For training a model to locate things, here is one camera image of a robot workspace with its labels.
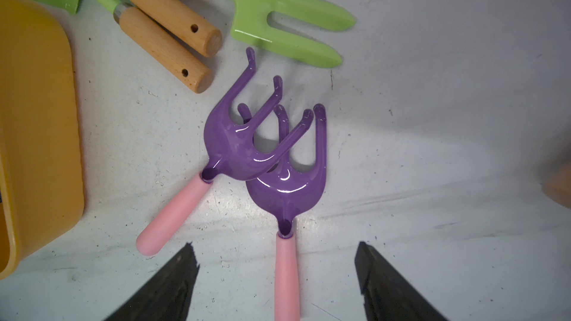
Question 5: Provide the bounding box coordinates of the purple rake pink handle left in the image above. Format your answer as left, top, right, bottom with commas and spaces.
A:
136, 47, 315, 256

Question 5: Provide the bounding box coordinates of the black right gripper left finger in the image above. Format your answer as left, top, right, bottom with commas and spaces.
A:
107, 243, 200, 321

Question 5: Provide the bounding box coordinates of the yellow plastic storage box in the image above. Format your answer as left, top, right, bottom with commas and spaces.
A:
1, 0, 85, 277

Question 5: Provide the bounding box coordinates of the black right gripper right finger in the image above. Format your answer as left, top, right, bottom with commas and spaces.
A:
355, 242, 446, 321

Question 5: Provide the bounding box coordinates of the green tool wooden handle upper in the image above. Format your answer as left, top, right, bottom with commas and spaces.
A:
130, 0, 222, 57

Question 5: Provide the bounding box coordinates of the purple rake pink handle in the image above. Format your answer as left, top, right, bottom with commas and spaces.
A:
136, 47, 315, 256
246, 104, 327, 320

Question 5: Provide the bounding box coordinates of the green tool wooden handle lower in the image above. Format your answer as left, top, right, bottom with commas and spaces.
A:
3, 0, 215, 95

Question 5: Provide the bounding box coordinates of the purple rake pink handle right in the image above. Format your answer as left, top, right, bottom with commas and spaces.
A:
246, 104, 327, 320

